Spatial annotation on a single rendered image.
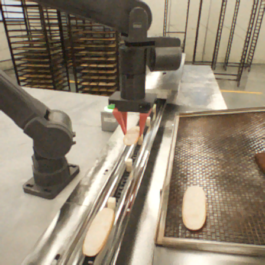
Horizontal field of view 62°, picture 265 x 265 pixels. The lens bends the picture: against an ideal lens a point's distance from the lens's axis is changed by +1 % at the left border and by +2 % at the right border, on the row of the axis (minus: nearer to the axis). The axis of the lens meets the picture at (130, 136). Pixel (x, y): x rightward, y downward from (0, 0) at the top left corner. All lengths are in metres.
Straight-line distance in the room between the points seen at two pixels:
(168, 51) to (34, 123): 0.30
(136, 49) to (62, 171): 0.31
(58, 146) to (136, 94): 0.20
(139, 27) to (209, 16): 7.05
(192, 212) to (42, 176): 0.33
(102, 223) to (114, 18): 0.36
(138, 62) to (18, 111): 0.25
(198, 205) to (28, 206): 0.35
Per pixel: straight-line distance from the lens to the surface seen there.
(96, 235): 0.40
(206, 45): 7.52
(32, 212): 0.53
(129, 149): 0.63
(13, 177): 0.65
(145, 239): 0.45
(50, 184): 0.55
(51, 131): 0.47
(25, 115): 0.48
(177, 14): 7.49
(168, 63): 0.49
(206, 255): 0.35
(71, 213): 0.44
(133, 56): 0.46
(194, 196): 0.41
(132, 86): 0.47
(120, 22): 0.45
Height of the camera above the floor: 1.17
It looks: 28 degrees down
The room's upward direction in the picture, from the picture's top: straight up
